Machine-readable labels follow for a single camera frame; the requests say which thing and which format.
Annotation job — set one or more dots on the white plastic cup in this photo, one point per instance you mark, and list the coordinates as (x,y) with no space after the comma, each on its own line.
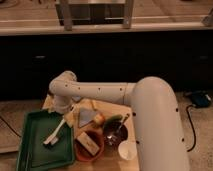
(127,150)

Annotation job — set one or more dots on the yellow sponge piece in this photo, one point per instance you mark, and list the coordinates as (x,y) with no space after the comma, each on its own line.
(99,119)

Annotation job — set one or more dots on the metal spoon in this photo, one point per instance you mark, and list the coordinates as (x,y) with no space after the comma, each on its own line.
(114,135)

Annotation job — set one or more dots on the wooden stool frame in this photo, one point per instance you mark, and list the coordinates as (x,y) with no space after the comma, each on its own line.
(94,12)

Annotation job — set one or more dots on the dark metal bowl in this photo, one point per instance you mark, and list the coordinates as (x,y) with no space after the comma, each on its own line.
(110,127)

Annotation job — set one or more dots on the grey triangular cloth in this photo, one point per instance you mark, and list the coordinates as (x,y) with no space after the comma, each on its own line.
(85,117)

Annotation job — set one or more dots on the green plastic tray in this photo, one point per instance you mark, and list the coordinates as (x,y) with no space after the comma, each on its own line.
(33,155)

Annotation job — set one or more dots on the green vegetable toy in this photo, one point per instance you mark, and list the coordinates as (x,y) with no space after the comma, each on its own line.
(114,118)

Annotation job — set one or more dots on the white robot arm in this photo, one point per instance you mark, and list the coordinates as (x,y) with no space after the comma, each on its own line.
(157,123)

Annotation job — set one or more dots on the orange bowl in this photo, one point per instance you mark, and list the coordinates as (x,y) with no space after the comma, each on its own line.
(82,154)

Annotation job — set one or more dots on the dark blue device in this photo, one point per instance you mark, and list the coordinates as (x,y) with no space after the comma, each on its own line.
(200,99)

